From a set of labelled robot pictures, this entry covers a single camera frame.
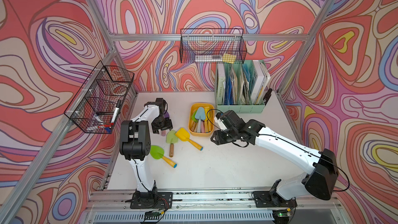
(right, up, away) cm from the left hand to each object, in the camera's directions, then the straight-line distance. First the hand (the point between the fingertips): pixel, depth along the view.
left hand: (166, 130), depth 96 cm
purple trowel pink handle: (-2, +9, +8) cm, 12 cm away
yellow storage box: (+22, -2, -3) cm, 22 cm away
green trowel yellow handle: (-4, -12, -7) cm, 15 cm away
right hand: (+29, -3, -19) cm, 35 cm away
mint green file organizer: (+42, +28, 0) cm, 51 cm away
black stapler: (+73, +23, +22) cm, 80 cm away
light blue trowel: (+21, +9, +6) cm, 24 cm away
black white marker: (-17, +13, -27) cm, 34 cm away
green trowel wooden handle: (+18, +5, +6) cm, 19 cm away
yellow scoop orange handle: (+11, -4, 0) cm, 12 cm away
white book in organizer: (+60, +30, 0) cm, 67 cm away
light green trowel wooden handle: (+3, -5, -2) cm, 6 cm away
